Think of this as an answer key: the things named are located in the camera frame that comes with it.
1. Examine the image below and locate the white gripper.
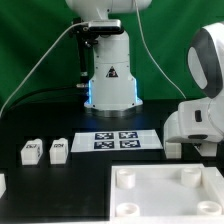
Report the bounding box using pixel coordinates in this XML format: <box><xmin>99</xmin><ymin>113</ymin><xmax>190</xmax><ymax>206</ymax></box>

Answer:
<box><xmin>194</xmin><ymin>141</ymin><xmax>221</xmax><ymax>157</ymax></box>

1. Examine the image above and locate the white square tabletop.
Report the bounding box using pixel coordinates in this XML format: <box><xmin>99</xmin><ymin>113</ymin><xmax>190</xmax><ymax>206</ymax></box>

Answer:
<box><xmin>110</xmin><ymin>164</ymin><xmax>224</xmax><ymax>224</ymax></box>

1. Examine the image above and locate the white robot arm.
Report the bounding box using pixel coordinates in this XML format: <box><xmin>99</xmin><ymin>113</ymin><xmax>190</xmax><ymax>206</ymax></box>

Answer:
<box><xmin>65</xmin><ymin>0</ymin><xmax>224</xmax><ymax>159</ymax></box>

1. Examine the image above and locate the white sheet with markers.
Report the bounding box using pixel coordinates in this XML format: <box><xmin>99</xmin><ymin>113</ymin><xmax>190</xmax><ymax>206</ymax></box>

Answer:
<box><xmin>71</xmin><ymin>130</ymin><xmax>163</xmax><ymax>153</ymax></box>

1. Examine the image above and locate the white block left edge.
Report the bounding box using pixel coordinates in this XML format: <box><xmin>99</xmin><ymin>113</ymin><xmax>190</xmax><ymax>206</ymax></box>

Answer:
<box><xmin>0</xmin><ymin>174</ymin><xmax>6</xmax><ymax>199</ymax></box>

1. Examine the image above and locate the white cable behind arm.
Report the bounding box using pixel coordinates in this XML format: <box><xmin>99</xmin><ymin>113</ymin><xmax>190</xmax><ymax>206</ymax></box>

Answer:
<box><xmin>133</xmin><ymin>0</ymin><xmax>188</xmax><ymax>100</ymax></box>

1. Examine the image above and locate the black cable on table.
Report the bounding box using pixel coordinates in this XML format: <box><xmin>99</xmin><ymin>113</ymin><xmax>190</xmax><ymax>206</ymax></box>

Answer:
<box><xmin>6</xmin><ymin>85</ymin><xmax>90</xmax><ymax>113</ymax></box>

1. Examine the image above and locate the silver camera on stand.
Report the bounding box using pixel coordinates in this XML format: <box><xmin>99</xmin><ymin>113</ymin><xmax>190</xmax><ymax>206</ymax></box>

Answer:
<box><xmin>88</xmin><ymin>19</ymin><xmax>122</xmax><ymax>34</ymax></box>

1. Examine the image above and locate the black camera stand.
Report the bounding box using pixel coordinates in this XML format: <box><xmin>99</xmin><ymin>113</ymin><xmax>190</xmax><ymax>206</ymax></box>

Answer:
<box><xmin>71</xmin><ymin>17</ymin><xmax>98</xmax><ymax>88</ymax></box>

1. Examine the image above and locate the white camera cable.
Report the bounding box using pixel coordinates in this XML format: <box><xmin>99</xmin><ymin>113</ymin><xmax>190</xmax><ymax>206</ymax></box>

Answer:
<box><xmin>0</xmin><ymin>21</ymin><xmax>90</xmax><ymax>117</ymax></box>

